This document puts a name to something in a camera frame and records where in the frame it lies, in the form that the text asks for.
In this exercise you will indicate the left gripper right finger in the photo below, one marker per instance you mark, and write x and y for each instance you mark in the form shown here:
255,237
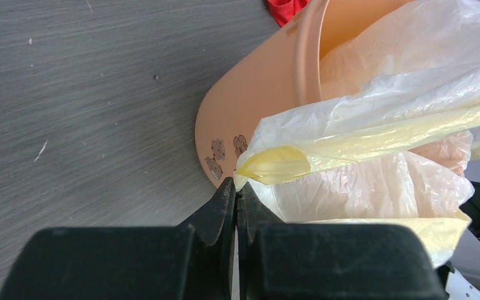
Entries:
329,261

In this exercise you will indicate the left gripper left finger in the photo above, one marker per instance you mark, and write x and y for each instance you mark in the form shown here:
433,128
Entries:
193,260

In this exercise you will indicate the pale yellow trash bag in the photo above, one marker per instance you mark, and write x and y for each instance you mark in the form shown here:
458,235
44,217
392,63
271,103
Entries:
394,135

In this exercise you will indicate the orange plastic trash bin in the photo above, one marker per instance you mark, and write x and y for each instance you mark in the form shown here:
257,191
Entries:
280,74

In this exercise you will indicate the red cloth garment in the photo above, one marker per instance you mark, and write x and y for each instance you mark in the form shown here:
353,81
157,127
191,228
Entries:
283,11

